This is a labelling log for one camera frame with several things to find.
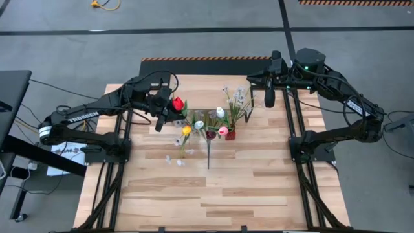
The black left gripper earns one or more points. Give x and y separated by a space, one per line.
160 100

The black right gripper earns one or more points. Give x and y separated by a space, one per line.
275 77

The yellow artificial tulip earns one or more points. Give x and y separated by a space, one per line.
187 130

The white blossom spray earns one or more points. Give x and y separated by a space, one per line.
178 141
241 97

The white artificial tulip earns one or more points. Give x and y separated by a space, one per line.
199 124
220 112

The dark red artificial tulip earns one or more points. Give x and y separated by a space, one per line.
211 134

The pink artificial tulip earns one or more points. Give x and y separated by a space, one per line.
222 130

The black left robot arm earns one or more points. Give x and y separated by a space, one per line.
97 111

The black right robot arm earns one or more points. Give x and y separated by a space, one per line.
355 108

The wooden shelf black legs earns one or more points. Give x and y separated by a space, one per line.
210 90

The red glass vase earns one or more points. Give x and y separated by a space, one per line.
230 135

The white paper sheet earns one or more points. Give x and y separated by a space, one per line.
74 145

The white power adapter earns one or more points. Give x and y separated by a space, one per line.
32 166

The grey stand foot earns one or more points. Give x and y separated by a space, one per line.
404 124

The black desk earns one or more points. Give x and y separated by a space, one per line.
13 97

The black aluminium table frame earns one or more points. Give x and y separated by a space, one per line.
287 123

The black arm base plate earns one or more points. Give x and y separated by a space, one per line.
328 157
93 158

